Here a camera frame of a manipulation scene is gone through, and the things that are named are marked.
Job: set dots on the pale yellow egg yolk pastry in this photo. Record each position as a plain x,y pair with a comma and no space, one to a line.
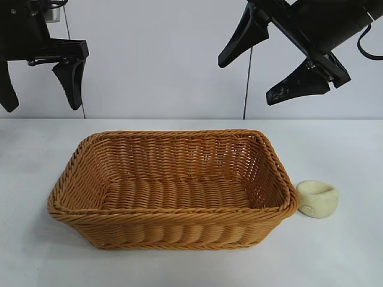
320,203

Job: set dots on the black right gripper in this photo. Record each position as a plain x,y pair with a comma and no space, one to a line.
329,25

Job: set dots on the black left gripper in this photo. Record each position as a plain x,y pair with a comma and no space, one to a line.
21,30

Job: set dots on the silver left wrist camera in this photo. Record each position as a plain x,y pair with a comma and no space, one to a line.
54,16

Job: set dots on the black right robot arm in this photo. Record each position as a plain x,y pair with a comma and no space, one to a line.
376,6

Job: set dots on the brown woven wicker basket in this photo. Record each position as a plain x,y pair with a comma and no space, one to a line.
179,227

